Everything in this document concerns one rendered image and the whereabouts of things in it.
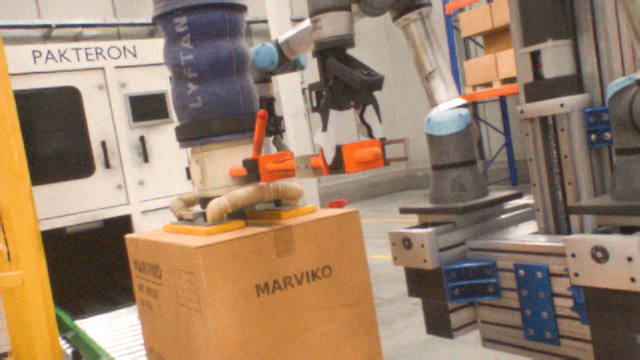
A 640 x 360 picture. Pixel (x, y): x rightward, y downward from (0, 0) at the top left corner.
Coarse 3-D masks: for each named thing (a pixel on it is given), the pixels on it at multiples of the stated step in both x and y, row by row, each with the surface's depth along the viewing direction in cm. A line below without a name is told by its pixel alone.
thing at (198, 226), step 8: (168, 224) 172; (176, 224) 167; (184, 224) 161; (192, 224) 156; (200, 224) 151; (208, 224) 147; (216, 224) 148; (224, 224) 147; (232, 224) 147; (240, 224) 148; (176, 232) 163; (184, 232) 157; (192, 232) 152; (200, 232) 146; (208, 232) 144; (216, 232) 145; (224, 232) 146
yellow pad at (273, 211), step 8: (280, 200) 162; (272, 208) 161; (280, 208) 157; (288, 208) 156; (296, 208) 156; (304, 208) 156; (312, 208) 157; (248, 216) 170; (256, 216) 165; (264, 216) 161; (272, 216) 157; (280, 216) 153; (288, 216) 154
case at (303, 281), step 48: (144, 240) 165; (192, 240) 141; (240, 240) 135; (288, 240) 141; (336, 240) 147; (144, 288) 173; (192, 288) 138; (240, 288) 135; (288, 288) 140; (336, 288) 146; (144, 336) 182; (192, 336) 143; (240, 336) 135; (288, 336) 140; (336, 336) 146
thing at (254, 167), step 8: (280, 152) 140; (288, 152) 140; (248, 160) 140; (256, 160) 138; (264, 160) 138; (272, 160) 139; (248, 168) 142; (256, 168) 139; (264, 168) 138; (248, 176) 141; (256, 176) 138; (264, 176) 138; (272, 176) 138; (280, 176) 139; (288, 176) 140; (248, 184) 145
